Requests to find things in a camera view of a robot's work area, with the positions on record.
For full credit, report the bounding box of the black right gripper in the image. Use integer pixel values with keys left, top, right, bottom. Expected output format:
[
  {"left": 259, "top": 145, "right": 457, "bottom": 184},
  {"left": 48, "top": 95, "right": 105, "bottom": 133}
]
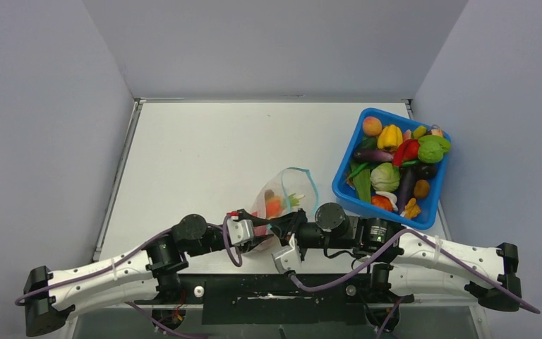
[{"left": 269, "top": 207, "right": 353, "bottom": 253}]

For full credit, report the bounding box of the orange toy carrot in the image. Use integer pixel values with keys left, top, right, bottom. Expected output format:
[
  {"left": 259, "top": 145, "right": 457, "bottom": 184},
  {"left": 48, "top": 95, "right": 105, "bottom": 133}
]
[{"left": 264, "top": 190, "right": 305, "bottom": 219}]

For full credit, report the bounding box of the clear zip top bag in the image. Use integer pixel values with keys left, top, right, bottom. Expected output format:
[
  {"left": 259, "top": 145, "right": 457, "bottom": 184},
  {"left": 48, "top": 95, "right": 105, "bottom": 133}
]
[{"left": 239, "top": 167, "right": 319, "bottom": 255}]

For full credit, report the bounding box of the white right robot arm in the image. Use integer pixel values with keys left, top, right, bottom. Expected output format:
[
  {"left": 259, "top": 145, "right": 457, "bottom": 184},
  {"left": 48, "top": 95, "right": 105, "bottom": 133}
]
[{"left": 269, "top": 203, "right": 523, "bottom": 312}]

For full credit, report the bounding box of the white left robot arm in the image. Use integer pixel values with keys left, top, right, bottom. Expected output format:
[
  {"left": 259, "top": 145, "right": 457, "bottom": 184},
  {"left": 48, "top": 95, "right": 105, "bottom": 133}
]
[{"left": 15, "top": 209, "right": 271, "bottom": 337}]

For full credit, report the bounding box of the orange red toy tomato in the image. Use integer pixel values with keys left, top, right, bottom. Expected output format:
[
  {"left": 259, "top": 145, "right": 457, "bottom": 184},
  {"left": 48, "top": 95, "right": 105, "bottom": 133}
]
[{"left": 371, "top": 195, "right": 393, "bottom": 213}]

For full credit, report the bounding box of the green toy pea pod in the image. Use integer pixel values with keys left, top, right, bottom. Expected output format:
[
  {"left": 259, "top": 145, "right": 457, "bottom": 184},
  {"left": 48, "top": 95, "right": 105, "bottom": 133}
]
[{"left": 350, "top": 168, "right": 372, "bottom": 203}]

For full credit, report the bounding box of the green toy bean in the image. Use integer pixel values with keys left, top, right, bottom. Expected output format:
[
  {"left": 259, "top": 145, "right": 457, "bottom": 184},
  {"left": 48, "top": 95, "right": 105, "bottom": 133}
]
[{"left": 346, "top": 162, "right": 368, "bottom": 182}]

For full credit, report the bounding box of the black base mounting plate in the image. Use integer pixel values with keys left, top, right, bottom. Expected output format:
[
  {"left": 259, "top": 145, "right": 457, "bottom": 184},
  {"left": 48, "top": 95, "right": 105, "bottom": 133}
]
[{"left": 151, "top": 273, "right": 399, "bottom": 325}]

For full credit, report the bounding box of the pale green toy cabbage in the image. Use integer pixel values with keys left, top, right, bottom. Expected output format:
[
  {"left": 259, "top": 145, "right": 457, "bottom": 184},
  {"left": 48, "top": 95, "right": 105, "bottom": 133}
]
[{"left": 370, "top": 162, "right": 400, "bottom": 192}]

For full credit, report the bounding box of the brown toy walnut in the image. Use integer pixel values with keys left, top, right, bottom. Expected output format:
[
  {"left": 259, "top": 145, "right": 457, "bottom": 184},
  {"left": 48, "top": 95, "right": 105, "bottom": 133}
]
[{"left": 400, "top": 198, "right": 422, "bottom": 220}]

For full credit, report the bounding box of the long dark purple toy eggplant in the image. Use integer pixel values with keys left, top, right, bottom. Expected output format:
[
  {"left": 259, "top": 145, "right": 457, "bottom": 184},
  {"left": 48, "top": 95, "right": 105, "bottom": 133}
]
[{"left": 396, "top": 167, "right": 417, "bottom": 214}]

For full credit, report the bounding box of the dark green toy avocado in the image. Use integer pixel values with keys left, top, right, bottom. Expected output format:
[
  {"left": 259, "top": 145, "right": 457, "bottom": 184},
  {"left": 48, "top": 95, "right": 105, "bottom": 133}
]
[{"left": 356, "top": 137, "right": 378, "bottom": 150}]

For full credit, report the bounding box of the blue plastic bin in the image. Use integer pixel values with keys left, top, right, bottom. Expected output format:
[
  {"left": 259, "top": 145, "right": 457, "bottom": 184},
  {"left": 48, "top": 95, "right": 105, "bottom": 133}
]
[{"left": 332, "top": 108, "right": 452, "bottom": 230}]

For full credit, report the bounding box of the brown toy potato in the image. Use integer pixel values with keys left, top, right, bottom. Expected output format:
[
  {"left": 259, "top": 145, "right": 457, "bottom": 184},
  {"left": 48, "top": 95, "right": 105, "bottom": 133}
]
[{"left": 413, "top": 179, "right": 431, "bottom": 200}]

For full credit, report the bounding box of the dark purple toy plum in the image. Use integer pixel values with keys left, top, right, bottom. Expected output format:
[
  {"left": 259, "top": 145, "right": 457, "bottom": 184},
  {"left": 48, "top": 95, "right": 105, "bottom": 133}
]
[{"left": 414, "top": 163, "right": 439, "bottom": 181}]

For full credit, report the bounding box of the yellow toy bell pepper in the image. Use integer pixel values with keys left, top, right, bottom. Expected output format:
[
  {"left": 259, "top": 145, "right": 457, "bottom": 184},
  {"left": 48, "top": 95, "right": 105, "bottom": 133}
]
[{"left": 377, "top": 124, "right": 403, "bottom": 152}]

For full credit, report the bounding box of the red toy chili pepper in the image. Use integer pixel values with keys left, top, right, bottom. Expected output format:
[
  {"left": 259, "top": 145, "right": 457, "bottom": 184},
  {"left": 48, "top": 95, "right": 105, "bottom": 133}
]
[{"left": 392, "top": 138, "right": 420, "bottom": 167}]

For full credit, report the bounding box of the toy peach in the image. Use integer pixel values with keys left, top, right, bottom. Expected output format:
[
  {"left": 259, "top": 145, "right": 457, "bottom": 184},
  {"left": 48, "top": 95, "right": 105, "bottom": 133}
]
[{"left": 362, "top": 117, "right": 383, "bottom": 137}]

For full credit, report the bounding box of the green bumpy toy fruit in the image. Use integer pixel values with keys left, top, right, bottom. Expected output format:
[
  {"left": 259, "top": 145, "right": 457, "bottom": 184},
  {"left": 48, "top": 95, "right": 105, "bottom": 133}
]
[{"left": 417, "top": 135, "right": 451, "bottom": 164}]

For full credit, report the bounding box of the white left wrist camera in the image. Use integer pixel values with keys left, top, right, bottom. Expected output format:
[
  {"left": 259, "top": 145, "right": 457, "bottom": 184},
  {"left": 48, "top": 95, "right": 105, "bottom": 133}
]
[{"left": 227, "top": 218, "right": 255, "bottom": 246}]

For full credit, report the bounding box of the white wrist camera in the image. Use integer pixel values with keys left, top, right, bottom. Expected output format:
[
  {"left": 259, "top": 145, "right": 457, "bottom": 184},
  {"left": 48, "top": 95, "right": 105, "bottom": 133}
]
[
  {"left": 227, "top": 218, "right": 255, "bottom": 246},
  {"left": 272, "top": 235, "right": 301, "bottom": 274}
]

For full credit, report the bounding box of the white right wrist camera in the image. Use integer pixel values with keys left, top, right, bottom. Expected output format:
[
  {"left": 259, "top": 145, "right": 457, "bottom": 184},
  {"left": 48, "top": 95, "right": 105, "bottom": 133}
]
[{"left": 272, "top": 235, "right": 301, "bottom": 274}]

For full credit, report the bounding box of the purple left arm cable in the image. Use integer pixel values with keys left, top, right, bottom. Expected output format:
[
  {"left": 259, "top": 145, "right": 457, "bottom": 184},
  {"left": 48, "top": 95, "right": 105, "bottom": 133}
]
[{"left": 14, "top": 214, "right": 244, "bottom": 339}]

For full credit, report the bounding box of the aluminium table edge rail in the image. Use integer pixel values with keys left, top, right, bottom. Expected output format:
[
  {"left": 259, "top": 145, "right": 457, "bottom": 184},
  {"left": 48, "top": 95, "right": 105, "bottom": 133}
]
[{"left": 93, "top": 100, "right": 142, "bottom": 261}]

